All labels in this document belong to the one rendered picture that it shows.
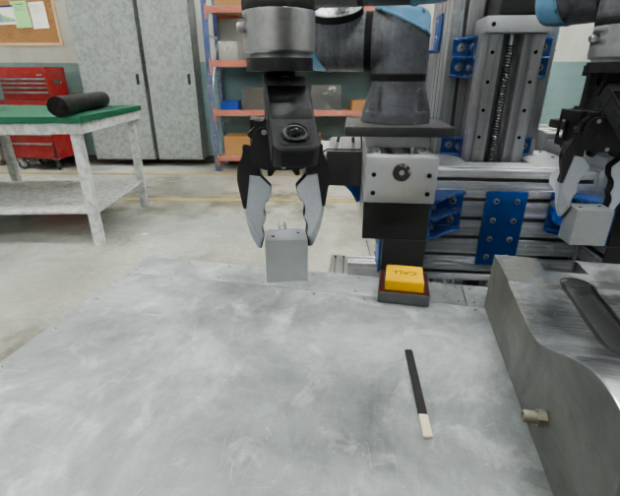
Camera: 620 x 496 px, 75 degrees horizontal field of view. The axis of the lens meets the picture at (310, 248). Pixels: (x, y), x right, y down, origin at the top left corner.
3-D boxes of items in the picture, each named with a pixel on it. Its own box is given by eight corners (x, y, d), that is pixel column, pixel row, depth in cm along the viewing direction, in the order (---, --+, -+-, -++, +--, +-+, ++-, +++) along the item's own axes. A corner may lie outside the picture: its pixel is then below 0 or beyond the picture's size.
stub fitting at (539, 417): (540, 419, 39) (519, 415, 39) (544, 406, 38) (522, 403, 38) (545, 430, 37) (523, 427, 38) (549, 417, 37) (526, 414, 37)
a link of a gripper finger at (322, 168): (335, 199, 49) (318, 126, 45) (337, 203, 48) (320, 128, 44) (296, 210, 49) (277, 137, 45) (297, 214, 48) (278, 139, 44)
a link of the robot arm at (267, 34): (319, 7, 39) (232, 5, 38) (319, 60, 40) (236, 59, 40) (310, 17, 45) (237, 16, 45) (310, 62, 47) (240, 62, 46)
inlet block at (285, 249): (265, 242, 60) (264, 207, 58) (298, 240, 61) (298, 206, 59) (266, 282, 48) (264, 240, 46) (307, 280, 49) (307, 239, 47)
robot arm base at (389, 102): (360, 117, 100) (362, 74, 96) (423, 118, 98) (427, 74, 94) (361, 124, 86) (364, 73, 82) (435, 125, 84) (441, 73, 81)
